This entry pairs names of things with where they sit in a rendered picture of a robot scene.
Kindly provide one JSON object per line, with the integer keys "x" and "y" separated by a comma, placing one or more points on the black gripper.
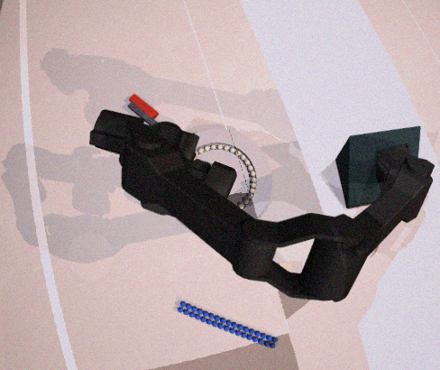
{"x": 219, "y": 177}

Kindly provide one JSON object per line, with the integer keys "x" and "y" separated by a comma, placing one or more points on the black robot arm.
{"x": 153, "y": 171}

